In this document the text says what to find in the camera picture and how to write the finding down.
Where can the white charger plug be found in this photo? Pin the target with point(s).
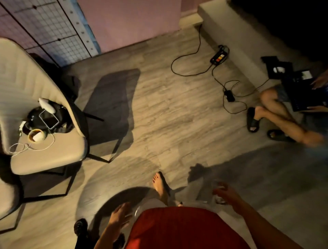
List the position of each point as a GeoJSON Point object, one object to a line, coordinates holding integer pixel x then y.
{"type": "Point", "coordinates": [22, 127]}

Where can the person's left forearm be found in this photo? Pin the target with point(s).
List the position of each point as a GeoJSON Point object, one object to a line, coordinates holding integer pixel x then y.
{"type": "Point", "coordinates": [106, 237]}

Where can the person's right hand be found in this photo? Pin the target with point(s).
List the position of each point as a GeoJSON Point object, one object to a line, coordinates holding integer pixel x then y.
{"type": "Point", "coordinates": [230, 196]}

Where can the white shorts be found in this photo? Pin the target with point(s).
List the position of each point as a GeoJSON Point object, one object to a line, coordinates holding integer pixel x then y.
{"type": "Point", "coordinates": [151, 205]}

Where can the person's bare foot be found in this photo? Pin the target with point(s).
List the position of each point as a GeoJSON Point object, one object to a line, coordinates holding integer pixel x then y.
{"type": "Point", "coordinates": [161, 187]}

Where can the black bag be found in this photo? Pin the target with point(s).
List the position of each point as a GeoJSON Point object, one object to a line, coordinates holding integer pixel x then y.
{"type": "Point", "coordinates": [64, 118]}

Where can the black laptop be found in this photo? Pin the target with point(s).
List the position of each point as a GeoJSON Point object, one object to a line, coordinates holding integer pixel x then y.
{"type": "Point", "coordinates": [299, 95]}

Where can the person's left hand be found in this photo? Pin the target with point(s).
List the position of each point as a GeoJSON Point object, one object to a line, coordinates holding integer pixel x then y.
{"type": "Point", "coordinates": [120, 216]}

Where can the black flat case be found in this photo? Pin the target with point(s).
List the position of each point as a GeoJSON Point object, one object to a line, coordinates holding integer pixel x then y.
{"type": "Point", "coordinates": [271, 62]}

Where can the person's right forearm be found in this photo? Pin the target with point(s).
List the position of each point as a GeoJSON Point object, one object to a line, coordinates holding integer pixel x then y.
{"type": "Point", "coordinates": [266, 230]}

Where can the white computer mouse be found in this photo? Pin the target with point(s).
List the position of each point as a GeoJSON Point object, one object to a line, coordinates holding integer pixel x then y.
{"type": "Point", "coordinates": [47, 105]}

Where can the small white object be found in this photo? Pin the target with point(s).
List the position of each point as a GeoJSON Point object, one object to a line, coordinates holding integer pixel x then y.
{"type": "Point", "coordinates": [278, 69]}

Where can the beige raised step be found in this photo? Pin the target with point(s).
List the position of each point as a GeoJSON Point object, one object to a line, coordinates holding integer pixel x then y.
{"type": "Point", "coordinates": [243, 43]}

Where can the person's right fingers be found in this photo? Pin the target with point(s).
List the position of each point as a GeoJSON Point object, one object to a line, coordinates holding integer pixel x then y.
{"type": "Point", "coordinates": [219, 190]}

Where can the black power adapter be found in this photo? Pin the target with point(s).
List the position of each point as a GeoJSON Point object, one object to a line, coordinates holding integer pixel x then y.
{"type": "Point", "coordinates": [229, 95]}

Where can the smartphone with clear case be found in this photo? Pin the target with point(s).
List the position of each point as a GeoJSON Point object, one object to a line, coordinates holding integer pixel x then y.
{"type": "Point", "coordinates": [49, 119]}

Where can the person's left fingers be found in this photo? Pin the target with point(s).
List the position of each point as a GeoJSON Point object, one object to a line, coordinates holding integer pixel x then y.
{"type": "Point", "coordinates": [125, 210]}

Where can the black shoe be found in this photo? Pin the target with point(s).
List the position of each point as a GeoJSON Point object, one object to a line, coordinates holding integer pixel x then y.
{"type": "Point", "coordinates": [80, 227]}

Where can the beige padded chair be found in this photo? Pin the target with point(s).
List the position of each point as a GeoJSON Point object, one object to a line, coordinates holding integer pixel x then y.
{"type": "Point", "coordinates": [30, 84]}
{"type": "Point", "coordinates": [7, 195]}

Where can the red shirt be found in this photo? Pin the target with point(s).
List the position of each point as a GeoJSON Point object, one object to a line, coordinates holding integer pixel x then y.
{"type": "Point", "coordinates": [184, 228]}

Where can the brown tape roll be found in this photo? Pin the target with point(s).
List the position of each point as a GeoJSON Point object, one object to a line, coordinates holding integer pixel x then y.
{"type": "Point", "coordinates": [37, 136]}

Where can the black power strip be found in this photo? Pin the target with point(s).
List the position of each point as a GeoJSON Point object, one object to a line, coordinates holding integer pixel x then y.
{"type": "Point", "coordinates": [219, 56]}

